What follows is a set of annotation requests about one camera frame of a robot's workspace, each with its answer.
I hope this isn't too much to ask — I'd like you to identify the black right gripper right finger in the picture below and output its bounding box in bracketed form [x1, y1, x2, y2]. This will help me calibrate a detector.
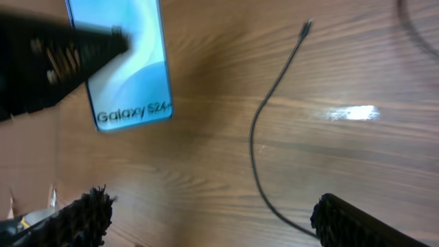
[311, 193, 428, 247]

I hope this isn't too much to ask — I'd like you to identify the blue Samsung Galaxy smartphone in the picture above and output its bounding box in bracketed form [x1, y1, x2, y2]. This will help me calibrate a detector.
[66, 0, 174, 132]

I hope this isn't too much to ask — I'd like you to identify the black USB charging cable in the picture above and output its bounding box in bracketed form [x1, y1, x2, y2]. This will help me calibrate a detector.
[248, 0, 439, 241]

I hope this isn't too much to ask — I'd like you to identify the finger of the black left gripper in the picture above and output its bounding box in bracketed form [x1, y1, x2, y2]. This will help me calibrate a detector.
[1, 13, 129, 121]

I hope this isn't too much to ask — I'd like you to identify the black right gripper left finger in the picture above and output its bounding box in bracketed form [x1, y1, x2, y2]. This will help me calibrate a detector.
[1, 187, 115, 247]

